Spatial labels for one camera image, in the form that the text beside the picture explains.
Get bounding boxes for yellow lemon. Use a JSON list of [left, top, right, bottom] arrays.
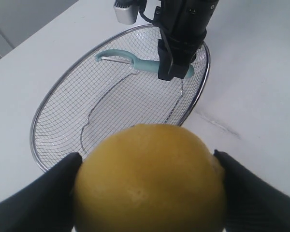
[[73, 124, 227, 232]]

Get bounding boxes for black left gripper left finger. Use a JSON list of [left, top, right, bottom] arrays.
[[0, 152, 83, 232]]

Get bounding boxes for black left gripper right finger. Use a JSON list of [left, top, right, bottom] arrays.
[[214, 150, 290, 232]]

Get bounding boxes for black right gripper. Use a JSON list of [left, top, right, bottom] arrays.
[[153, 0, 218, 81]]

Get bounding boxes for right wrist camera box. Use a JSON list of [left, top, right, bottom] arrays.
[[113, 0, 140, 25]]

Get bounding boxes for white cabinet doors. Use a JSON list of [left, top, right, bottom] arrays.
[[0, 0, 76, 59]]

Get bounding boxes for teal handled peeler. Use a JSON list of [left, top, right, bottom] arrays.
[[94, 49, 195, 80]]

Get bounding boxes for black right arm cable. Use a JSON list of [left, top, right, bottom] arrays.
[[138, 0, 174, 75]]

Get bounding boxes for metal wire mesh basket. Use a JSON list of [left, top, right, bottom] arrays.
[[30, 25, 210, 171]]

